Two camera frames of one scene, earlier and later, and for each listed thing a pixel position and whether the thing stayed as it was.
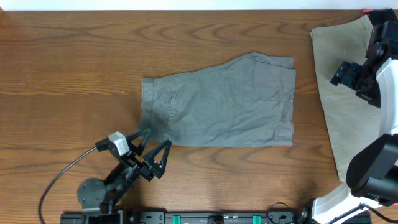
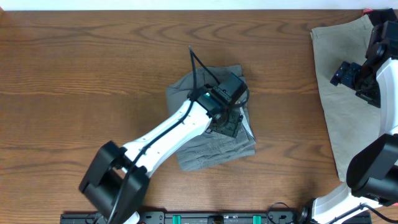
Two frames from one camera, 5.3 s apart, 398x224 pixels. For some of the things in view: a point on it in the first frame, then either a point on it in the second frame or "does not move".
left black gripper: x=145 y=170 → x=232 y=130
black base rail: x=212 y=217 does not move
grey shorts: x=249 y=103 → x=211 y=148
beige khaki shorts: x=352 y=122 does not move
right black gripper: x=347 y=74 does not move
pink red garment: x=365 y=11 does not move
